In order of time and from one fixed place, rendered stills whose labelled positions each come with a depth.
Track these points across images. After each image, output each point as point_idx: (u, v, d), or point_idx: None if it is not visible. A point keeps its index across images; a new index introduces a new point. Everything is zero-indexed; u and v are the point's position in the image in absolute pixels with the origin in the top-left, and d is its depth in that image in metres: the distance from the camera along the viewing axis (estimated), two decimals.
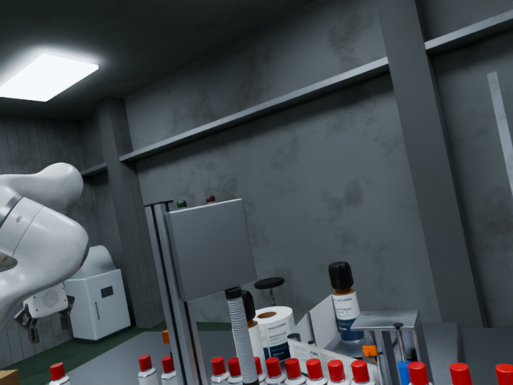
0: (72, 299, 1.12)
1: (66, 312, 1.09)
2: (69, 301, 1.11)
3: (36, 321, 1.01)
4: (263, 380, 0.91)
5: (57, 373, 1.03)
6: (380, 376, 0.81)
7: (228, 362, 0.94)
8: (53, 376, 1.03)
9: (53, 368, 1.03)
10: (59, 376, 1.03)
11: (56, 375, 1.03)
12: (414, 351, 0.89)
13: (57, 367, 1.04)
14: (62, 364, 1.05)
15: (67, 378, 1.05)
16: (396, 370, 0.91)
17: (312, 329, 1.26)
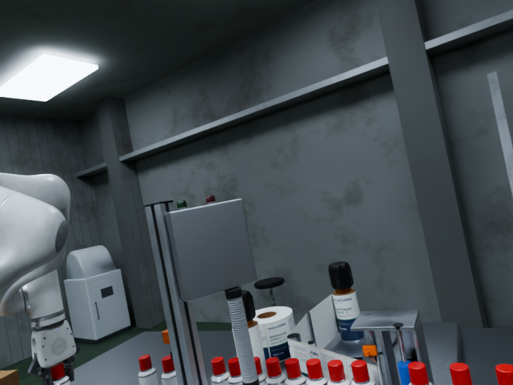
0: (77, 349, 1.10)
1: (69, 363, 1.07)
2: (75, 351, 1.10)
3: (50, 370, 1.02)
4: (263, 380, 0.91)
5: (57, 373, 1.03)
6: (380, 376, 0.81)
7: (228, 362, 0.94)
8: (53, 376, 1.03)
9: (53, 368, 1.03)
10: (59, 376, 1.03)
11: (56, 375, 1.03)
12: (414, 351, 0.89)
13: (57, 367, 1.04)
14: (62, 364, 1.05)
15: (67, 378, 1.05)
16: (396, 370, 0.91)
17: (312, 329, 1.26)
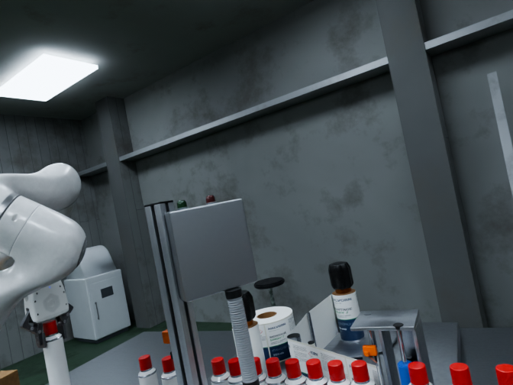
0: (70, 308, 1.11)
1: (62, 320, 1.07)
2: None
3: (42, 325, 1.02)
4: (263, 380, 0.91)
5: (50, 329, 1.04)
6: (380, 376, 0.81)
7: (228, 362, 0.94)
8: (45, 331, 1.04)
9: (45, 324, 1.04)
10: (51, 332, 1.04)
11: (48, 331, 1.04)
12: (414, 351, 0.89)
13: (50, 324, 1.04)
14: (54, 321, 1.05)
15: (59, 334, 1.05)
16: (396, 370, 0.91)
17: (312, 329, 1.26)
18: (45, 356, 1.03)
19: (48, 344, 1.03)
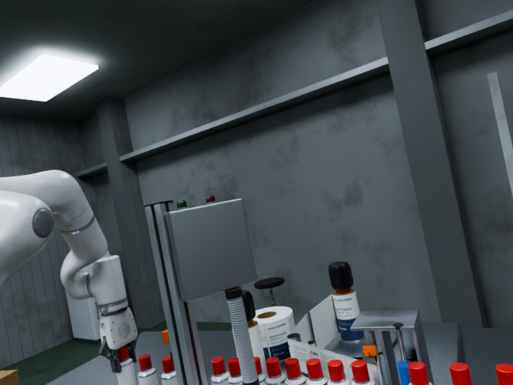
0: (137, 334, 1.19)
1: (132, 346, 1.16)
2: None
3: (117, 352, 1.11)
4: (263, 380, 0.91)
5: (123, 354, 1.12)
6: (380, 376, 0.81)
7: (228, 362, 0.94)
8: (118, 357, 1.12)
9: (118, 351, 1.12)
10: (124, 357, 1.13)
11: (121, 357, 1.12)
12: (414, 351, 0.89)
13: (123, 350, 1.13)
14: (126, 347, 1.14)
15: (131, 360, 1.14)
16: (396, 370, 0.91)
17: (312, 329, 1.26)
18: (119, 380, 1.12)
19: (122, 368, 1.11)
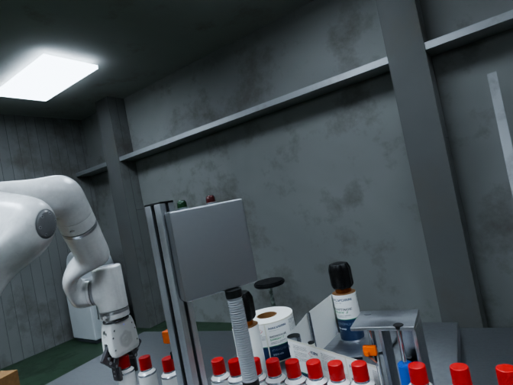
0: (139, 341, 1.19)
1: (133, 354, 1.16)
2: None
3: (118, 360, 1.11)
4: (263, 380, 0.91)
5: (124, 363, 1.12)
6: (380, 376, 0.81)
7: (228, 362, 0.94)
8: (120, 366, 1.12)
9: (120, 358, 1.12)
10: (126, 366, 1.13)
11: (123, 365, 1.12)
12: (414, 351, 0.89)
13: (124, 357, 1.13)
14: (127, 355, 1.14)
15: (133, 368, 1.14)
16: (396, 370, 0.91)
17: (312, 329, 1.26)
18: None
19: (124, 376, 1.11)
